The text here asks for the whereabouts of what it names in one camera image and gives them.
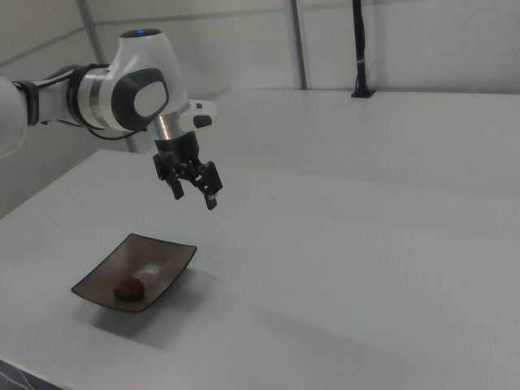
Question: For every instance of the brown square ceramic plate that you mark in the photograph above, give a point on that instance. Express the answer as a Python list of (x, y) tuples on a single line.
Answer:
[(162, 260)]

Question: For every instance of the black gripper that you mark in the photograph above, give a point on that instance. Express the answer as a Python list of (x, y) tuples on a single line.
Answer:
[(178, 148)]

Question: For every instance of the black pole with base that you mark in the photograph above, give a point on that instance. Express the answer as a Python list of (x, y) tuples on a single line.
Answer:
[(360, 44)]

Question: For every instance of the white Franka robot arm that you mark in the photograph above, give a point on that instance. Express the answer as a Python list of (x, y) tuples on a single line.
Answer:
[(142, 57)]

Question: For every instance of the small round brown food item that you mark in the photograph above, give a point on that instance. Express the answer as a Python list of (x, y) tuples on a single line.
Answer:
[(129, 289)]

